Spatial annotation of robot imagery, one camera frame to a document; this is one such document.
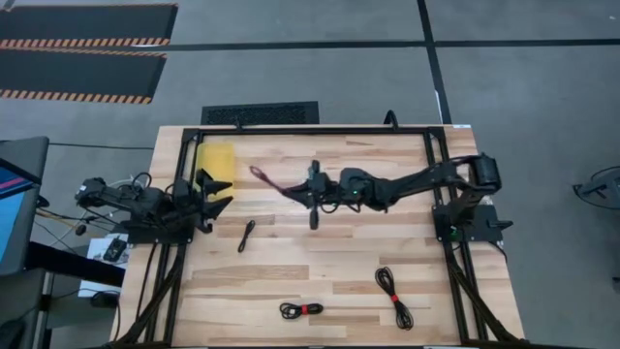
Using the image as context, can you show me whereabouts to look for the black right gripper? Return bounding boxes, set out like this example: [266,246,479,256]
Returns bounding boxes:
[283,160,341,231]

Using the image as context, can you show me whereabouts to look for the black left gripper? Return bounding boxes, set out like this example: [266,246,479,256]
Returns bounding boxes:
[167,168,235,234]

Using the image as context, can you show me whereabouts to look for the maroon USB-C cable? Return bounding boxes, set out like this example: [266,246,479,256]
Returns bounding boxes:
[249,164,292,195]

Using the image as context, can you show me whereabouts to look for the short black USB-C cable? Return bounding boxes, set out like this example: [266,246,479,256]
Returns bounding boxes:
[236,219,257,254]

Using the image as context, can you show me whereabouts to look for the long black cable red tie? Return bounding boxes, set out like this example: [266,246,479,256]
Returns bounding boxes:
[374,266,415,332]

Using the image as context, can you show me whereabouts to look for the yellow translucent plastic bin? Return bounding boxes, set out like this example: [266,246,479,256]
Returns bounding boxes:
[195,142,237,191]

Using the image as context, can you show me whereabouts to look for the black floor vent grille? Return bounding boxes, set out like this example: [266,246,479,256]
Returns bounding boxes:
[201,101,321,126]

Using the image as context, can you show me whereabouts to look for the black handheld remote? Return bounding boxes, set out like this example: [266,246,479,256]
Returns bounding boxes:
[103,236,128,264]

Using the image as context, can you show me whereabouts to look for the white paper sheets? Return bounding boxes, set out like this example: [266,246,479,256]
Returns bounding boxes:
[86,232,131,270]

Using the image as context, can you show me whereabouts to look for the black computer mouse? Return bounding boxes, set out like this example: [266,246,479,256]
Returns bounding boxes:
[90,290,120,309]

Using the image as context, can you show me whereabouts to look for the black side desk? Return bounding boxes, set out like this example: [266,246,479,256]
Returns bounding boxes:
[26,240,127,287]

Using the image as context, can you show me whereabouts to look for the black hazard-striped floor mat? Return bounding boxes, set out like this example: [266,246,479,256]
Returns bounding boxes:
[0,47,169,106]
[0,3,179,49]

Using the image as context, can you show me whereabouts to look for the monitor with blue screen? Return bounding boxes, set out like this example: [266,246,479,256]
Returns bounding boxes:
[0,136,50,277]

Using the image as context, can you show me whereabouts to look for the black chair base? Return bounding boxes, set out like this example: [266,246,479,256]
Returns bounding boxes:
[573,166,620,210]

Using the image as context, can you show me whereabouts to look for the black metal table frame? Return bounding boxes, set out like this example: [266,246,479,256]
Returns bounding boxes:
[115,124,529,349]

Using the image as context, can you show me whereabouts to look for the small coiled black cable red tie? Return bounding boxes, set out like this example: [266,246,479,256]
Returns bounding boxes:
[279,301,325,321]

